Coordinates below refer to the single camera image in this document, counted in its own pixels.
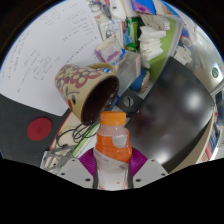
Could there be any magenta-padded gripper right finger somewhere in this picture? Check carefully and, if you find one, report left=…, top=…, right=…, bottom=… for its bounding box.
left=127, top=148, right=170, bottom=190

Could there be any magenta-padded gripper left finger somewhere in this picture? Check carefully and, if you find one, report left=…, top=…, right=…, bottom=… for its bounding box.
left=55, top=148, right=101, bottom=190

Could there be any orange-capped clear drink bottle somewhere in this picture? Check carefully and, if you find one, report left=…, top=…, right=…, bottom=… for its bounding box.
left=92, top=110, right=134, bottom=192

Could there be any flat round red coaster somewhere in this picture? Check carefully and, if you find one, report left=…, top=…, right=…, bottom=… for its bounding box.
left=26, top=116, right=54, bottom=142

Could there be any black computer monitor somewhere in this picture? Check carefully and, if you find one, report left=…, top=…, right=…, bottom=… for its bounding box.
left=125, top=56, right=216, bottom=174

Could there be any black monitor stand base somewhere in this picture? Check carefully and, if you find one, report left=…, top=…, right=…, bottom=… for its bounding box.
left=116, top=87, right=141, bottom=116

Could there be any beige floral ceramic mug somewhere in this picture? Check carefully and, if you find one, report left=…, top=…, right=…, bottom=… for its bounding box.
left=54, top=62, right=121, bottom=127

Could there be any blue round tin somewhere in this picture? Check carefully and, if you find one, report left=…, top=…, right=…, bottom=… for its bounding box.
left=129, top=68, right=151, bottom=94

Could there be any clear plastic box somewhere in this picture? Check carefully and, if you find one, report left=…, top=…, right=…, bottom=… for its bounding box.
left=114, top=49, right=142, bottom=97

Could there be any white board with handwriting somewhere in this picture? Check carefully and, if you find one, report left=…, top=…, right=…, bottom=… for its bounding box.
left=0, top=0, right=108, bottom=118

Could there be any purple tissue pack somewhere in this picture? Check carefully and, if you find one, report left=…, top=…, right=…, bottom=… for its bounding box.
left=93, top=35, right=126, bottom=64

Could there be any stack of white napkins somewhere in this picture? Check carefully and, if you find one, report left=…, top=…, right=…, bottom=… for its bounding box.
left=137, top=25, right=167, bottom=62

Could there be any green carton box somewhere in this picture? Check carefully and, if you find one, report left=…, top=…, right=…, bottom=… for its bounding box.
left=125, top=16, right=141, bottom=53

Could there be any green cable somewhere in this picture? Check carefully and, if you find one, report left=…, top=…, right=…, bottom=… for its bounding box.
left=71, top=124, right=101, bottom=158

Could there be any black cable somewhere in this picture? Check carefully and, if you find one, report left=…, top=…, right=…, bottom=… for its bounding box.
left=54, top=121, right=100, bottom=152

